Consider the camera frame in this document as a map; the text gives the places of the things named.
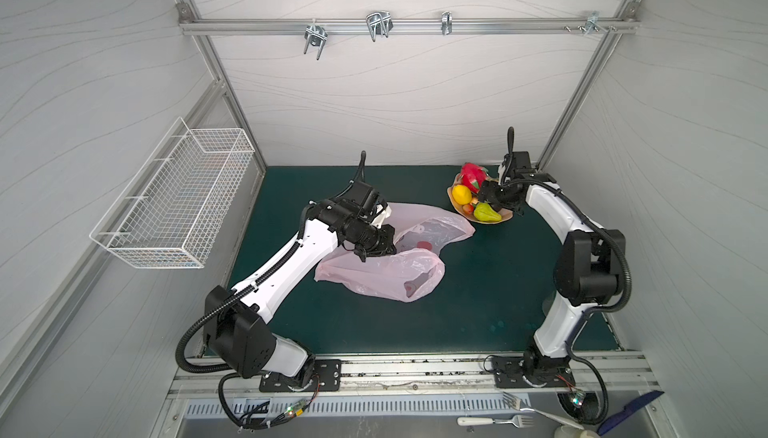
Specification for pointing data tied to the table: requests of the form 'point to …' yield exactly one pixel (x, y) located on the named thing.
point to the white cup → (568, 431)
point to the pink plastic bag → (414, 270)
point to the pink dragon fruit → (473, 176)
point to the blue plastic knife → (628, 410)
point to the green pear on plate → (485, 213)
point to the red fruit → (424, 244)
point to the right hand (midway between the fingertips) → (496, 189)
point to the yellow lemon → (461, 194)
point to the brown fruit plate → (506, 214)
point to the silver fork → (516, 403)
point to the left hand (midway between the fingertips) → (400, 246)
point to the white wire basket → (172, 210)
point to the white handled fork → (517, 420)
